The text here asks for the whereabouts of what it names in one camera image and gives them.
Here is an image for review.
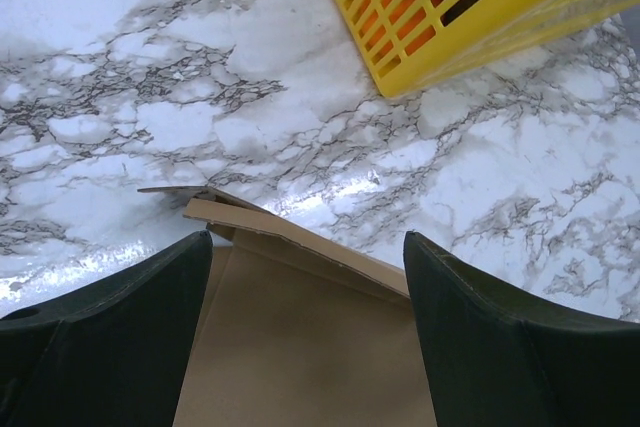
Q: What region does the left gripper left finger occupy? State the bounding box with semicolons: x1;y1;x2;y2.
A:
1;231;213;426

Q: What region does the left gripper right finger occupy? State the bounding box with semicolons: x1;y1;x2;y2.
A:
403;231;639;426

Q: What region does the brown cardboard box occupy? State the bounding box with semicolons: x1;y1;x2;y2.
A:
137;185;439;427

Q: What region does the orange snack pouch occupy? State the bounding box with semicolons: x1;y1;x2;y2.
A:
354;0;436;60

